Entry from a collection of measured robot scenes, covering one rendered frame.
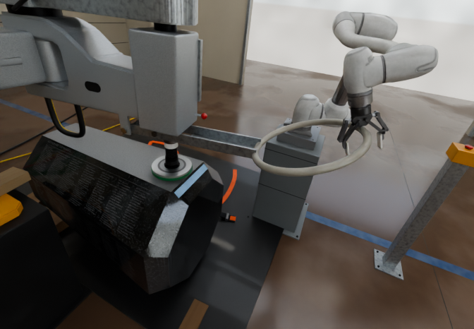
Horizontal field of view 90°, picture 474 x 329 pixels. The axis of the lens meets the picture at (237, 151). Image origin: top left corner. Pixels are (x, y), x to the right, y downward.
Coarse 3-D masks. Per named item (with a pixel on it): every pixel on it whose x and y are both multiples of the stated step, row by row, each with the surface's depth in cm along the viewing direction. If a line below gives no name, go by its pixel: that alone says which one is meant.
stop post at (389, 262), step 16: (448, 160) 143; (464, 160) 133; (448, 176) 142; (432, 192) 149; (448, 192) 145; (416, 208) 163; (432, 208) 153; (416, 224) 162; (400, 240) 172; (384, 256) 189; (400, 256) 178; (384, 272) 183; (400, 272) 184
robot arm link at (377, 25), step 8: (368, 16) 120; (376, 16) 120; (384, 16) 120; (368, 24) 120; (376, 24) 120; (384, 24) 119; (392, 24) 120; (360, 32) 123; (368, 32) 122; (376, 32) 121; (384, 32) 121; (392, 32) 121; (336, 88) 157; (344, 88) 151; (336, 96) 157; (344, 96) 154; (328, 104) 164; (336, 104) 161; (344, 104) 160; (328, 112) 165; (336, 112) 162; (344, 112) 162
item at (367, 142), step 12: (312, 120) 119; (324, 120) 116; (336, 120) 112; (276, 132) 120; (360, 132) 97; (252, 156) 104; (348, 156) 81; (360, 156) 82; (264, 168) 92; (276, 168) 87; (288, 168) 85; (300, 168) 83; (312, 168) 81; (324, 168) 80; (336, 168) 80
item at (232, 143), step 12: (132, 132) 119; (144, 132) 117; (156, 132) 114; (192, 132) 122; (204, 132) 120; (216, 132) 118; (228, 132) 117; (192, 144) 112; (204, 144) 110; (216, 144) 108; (228, 144) 106; (240, 144) 116; (252, 144) 116
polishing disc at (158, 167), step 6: (162, 156) 136; (180, 156) 138; (156, 162) 130; (162, 162) 130; (180, 162) 132; (186, 162) 133; (156, 168) 126; (162, 168) 126; (180, 168) 128; (186, 168) 128; (156, 174) 123; (162, 174) 121; (168, 174) 122; (174, 174) 122; (180, 174) 123
